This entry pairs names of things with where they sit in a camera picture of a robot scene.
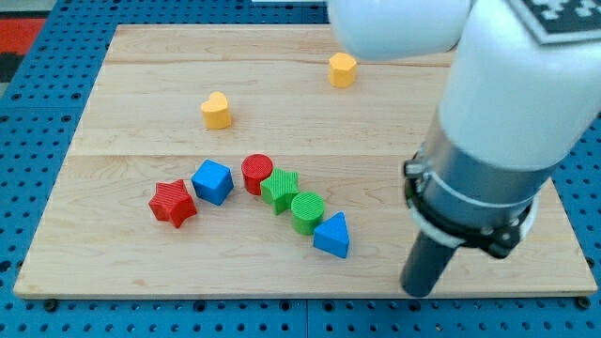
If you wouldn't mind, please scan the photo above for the black and white marker tag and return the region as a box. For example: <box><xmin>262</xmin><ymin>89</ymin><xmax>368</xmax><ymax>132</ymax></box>
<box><xmin>508</xmin><ymin>0</ymin><xmax>600</xmax><ymax>45</ymax></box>

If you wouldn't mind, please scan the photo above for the yellow heart block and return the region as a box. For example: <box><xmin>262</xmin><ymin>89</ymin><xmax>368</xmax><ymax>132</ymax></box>
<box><xmin>201</xmin><ymin>91</ymin><xmax>232</xmax><ymax>130</ymax></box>

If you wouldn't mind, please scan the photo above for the blue triangle block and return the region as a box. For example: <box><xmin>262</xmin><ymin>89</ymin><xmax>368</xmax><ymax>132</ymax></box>
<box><xmin>314</xmin><ymin>211</ymin><xmax>350</xmax><ymax>259</ymax></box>

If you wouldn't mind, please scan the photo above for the blue cube block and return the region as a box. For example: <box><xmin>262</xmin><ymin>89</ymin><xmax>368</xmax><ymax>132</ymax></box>
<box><xmin>191</xmin><ymin>159</ymin><xmax>234</xmax><ymax>206</ymax></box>

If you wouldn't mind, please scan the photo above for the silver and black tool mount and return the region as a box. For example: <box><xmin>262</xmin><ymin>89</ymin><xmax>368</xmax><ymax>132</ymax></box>
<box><xmin>403</xmin><ymin>115</ymin><xmax>555</xmax><ymax>259</ymax></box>

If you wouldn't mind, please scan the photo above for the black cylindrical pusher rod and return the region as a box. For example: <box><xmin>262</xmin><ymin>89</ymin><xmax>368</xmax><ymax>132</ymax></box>
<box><xmin>400</xmin><ymin>231</ymin><xmax>456</xmax><ymax>298</ymax></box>

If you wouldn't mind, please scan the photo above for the green cylinder block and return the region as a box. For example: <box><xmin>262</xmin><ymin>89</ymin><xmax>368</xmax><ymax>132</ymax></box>
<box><xmin>291</xmin><ymin>192</ymin><xmax>325</xmax><ymax>236</ymax></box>

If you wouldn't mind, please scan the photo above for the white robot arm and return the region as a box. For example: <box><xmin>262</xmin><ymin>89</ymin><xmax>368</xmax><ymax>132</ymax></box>
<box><xmin>327</xmin><ymin>0</ymin><xmax>600</xmax><ymax>298</ymax></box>

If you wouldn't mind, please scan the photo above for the green star block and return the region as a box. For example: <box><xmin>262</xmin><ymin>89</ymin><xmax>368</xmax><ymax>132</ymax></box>
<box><xmin>260</xmin><ymin>167</ymin><xmax>300</xmax><ymax>215</ymax></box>

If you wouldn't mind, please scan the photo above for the red cylinder block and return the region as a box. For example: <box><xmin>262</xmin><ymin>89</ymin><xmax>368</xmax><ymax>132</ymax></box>
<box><xmin>241</xmin><ymin>154</ymin><xmax>273</xmax><ymax>195</ymax></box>

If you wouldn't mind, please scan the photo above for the yellow hexagon block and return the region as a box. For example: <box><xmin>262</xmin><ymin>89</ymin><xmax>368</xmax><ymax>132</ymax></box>
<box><xmin>328</xmin><ymin>53</ymin><xmax>357</xmax><ymax>88</ymax></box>

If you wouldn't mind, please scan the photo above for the wooden board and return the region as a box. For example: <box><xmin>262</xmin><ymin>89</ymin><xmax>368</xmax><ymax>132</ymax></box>
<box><xmin>12</xmin><ymin>23</ymin><xmax>599</xmax><ymax>300</ymax></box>

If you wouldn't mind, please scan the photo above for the red star block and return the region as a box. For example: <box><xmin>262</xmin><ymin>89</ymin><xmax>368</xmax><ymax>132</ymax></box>
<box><xmin>148</xmin><ymin>179</ymin><xmax>197</xmax><ymax>228</ymax></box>

